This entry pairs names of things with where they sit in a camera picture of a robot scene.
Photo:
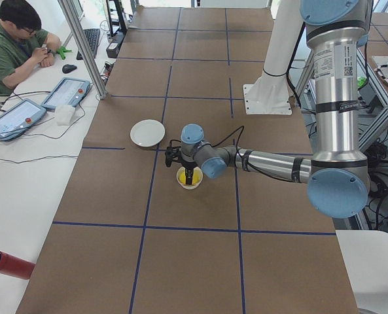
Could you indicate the yellow lemon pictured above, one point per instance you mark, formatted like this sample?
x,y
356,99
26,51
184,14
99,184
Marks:
x,y
196,178

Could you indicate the teach pendant near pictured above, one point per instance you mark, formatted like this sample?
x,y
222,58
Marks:
x,y
21,117

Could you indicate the white chair corner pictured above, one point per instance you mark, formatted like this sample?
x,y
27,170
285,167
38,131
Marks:
x,y
365,254

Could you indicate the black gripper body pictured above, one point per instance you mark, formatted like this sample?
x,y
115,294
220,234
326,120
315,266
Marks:
x,y
189,167

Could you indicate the black keyboard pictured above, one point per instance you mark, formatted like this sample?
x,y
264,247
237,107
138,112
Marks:
x,y
92,36

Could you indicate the white plate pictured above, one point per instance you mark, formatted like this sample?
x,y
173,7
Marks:
x,y
147,133

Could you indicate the teach pendant far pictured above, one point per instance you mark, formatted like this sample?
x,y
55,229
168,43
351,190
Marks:
x,y
69,91

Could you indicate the seated person in green shirt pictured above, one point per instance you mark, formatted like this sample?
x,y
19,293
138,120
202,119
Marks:
x,y
24,44

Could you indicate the white bowl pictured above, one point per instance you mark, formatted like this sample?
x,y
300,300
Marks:
x,y
186,186

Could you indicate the white foam block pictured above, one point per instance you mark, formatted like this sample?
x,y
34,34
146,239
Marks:
x,y
64,114

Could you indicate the aluminium frame post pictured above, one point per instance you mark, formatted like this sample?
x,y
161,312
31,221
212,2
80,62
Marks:
x,y
74,23

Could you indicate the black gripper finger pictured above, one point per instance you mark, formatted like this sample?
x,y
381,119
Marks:
x,y
189,178

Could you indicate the black box on table edge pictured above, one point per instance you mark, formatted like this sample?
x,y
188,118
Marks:
x,y
114,46

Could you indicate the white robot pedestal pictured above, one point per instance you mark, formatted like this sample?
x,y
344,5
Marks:
x,y
269,94

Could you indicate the red cylinder tube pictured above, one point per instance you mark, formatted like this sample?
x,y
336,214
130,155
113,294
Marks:
x,y
15,267

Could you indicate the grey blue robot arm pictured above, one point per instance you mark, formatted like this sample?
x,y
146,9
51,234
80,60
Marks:
x,y
337,173

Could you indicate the black computer mouse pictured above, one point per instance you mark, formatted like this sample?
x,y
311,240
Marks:
x,y
67,68

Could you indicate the green plastic toy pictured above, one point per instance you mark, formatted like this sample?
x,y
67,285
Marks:
x,y
62,51

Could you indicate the teach pendant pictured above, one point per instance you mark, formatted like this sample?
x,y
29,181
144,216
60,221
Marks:
x,y
21,117
69,91

